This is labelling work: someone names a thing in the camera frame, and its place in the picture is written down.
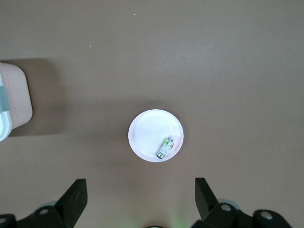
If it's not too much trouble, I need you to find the grey box latch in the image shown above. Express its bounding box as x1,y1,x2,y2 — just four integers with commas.
0,86,10,112

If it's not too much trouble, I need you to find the brown table mat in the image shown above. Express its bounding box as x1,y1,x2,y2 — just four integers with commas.
0,0,304,228

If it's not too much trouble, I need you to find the pink round plate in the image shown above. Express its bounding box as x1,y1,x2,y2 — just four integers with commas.
128,109,185,163

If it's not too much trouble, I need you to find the white lidded storage box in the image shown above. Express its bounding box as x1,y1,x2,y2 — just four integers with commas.
0,62,33,143

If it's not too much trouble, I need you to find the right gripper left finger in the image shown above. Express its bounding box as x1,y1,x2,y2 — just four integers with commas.
16,179,88,228

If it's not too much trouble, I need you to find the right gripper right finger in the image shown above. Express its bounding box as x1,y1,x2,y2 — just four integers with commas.
192,178,255,228

